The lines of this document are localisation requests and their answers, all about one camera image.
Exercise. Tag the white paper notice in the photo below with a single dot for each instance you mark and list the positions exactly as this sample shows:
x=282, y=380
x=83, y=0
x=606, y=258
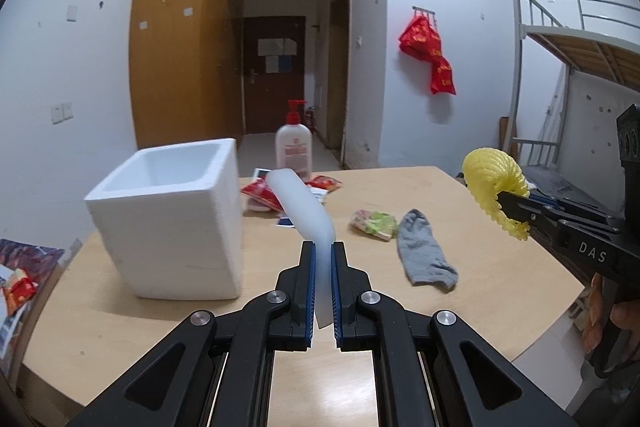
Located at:
x=272, y=64
x=271, y=47
x=291, y=47

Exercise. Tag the white wall socket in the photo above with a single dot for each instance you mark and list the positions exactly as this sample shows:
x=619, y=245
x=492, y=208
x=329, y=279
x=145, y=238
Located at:
x=58, y=112
x=68, y=108

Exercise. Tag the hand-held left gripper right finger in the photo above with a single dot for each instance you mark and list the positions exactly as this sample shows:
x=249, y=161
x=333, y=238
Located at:
x=337, y=287

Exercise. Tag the white foam box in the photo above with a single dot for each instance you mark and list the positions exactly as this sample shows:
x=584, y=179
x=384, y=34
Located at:
x=170, y=232

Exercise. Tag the white wall plate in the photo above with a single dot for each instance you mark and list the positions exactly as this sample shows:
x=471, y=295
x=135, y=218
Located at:
x=72, y=13

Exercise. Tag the white pump lotion bottle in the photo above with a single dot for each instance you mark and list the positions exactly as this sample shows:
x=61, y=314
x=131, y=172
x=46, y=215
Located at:
x=295, y=149

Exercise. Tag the dark brown entrance door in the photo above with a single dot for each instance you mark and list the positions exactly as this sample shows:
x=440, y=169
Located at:
x=272, y=102

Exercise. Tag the wooden wardrobe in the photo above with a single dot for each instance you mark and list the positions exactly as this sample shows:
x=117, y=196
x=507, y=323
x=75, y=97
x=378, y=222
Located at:
x=180, y=32

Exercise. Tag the red fire extinguisher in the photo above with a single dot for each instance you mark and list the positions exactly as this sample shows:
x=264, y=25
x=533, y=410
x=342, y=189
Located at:
x=311, y=122

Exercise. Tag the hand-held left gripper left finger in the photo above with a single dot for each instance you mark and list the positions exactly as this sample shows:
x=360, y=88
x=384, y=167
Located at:
x=310, y=287

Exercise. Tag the translucent white plastic piece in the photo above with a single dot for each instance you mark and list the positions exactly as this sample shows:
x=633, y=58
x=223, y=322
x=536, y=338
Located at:
x=305, y=207

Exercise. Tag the grey sock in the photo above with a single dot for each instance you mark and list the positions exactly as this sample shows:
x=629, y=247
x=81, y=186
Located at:
x=420, y=247

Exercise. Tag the wooden side door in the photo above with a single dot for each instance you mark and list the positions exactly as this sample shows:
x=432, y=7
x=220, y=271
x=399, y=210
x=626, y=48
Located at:
x=340, y=82

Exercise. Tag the yellow foam fruit net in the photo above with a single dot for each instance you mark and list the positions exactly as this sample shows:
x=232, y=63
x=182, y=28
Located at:
x=487, y=172

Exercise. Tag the green printed packet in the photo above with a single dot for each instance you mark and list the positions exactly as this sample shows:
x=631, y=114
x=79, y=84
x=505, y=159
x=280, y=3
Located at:
x=372, y=223

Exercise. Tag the metal wall hook rack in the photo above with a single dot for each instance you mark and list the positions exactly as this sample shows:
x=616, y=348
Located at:
x=424, y=10

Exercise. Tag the red gift bag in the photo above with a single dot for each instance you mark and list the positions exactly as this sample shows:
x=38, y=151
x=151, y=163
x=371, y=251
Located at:
x=442, y=78
x=420, y=39

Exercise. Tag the orange snack packet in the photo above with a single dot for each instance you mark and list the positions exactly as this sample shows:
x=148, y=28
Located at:
x=325, y=183

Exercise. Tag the metal bunk bed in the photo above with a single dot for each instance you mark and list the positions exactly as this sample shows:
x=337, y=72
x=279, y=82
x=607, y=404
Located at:
x=565, y=57

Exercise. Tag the red snack packet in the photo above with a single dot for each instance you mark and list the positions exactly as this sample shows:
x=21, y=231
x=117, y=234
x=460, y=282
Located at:
x=260, y=196

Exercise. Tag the small red snack pack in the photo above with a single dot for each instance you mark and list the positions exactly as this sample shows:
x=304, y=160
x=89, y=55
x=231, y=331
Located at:
x=17, y=292

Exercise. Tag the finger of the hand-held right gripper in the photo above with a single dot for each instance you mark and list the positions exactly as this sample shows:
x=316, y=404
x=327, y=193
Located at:
x=575, y=208
x=530, y=214

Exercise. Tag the blue paper notice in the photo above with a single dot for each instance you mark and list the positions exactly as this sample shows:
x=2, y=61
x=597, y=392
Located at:
x=285, y=64

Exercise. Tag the wooden board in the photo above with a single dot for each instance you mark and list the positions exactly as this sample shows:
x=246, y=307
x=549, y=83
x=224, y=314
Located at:
x=503, y=134

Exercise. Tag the person's right hand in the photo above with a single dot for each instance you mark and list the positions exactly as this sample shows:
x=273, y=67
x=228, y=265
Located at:
x=595, y=312

